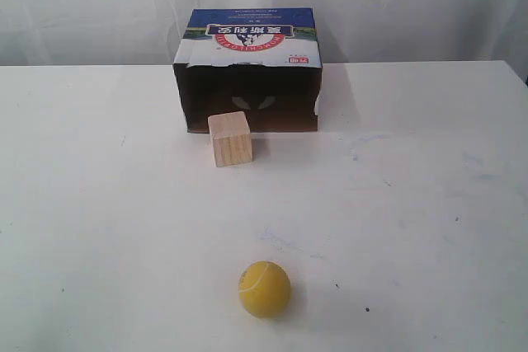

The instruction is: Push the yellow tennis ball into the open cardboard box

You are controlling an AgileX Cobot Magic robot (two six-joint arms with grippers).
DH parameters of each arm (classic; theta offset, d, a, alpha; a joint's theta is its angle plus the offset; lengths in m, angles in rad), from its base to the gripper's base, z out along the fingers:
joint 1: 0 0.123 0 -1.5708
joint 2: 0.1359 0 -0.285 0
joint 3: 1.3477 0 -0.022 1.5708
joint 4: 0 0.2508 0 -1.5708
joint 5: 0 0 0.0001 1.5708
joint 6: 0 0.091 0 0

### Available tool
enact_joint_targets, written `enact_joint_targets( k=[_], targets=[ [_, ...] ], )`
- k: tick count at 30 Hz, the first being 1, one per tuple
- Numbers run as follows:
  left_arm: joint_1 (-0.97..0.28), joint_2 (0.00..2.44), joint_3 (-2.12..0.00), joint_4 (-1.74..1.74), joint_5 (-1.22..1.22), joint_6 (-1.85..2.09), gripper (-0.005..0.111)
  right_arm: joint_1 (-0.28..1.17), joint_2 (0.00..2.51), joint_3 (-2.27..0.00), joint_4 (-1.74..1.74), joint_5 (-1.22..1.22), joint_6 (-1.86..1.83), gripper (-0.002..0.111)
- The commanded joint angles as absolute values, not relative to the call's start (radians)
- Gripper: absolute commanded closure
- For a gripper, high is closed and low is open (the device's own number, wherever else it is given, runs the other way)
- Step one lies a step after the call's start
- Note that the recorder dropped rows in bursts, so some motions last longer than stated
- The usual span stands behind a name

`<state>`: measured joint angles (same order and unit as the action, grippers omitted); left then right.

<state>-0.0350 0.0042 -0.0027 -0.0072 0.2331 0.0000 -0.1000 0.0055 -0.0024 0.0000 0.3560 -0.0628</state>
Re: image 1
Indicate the blue white cardboard box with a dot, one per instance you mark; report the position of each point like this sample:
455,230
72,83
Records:
264,62

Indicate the light wooden cube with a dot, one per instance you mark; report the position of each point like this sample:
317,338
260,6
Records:
231,139

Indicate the yellow tennis ball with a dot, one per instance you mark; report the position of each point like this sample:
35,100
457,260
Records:
264,290

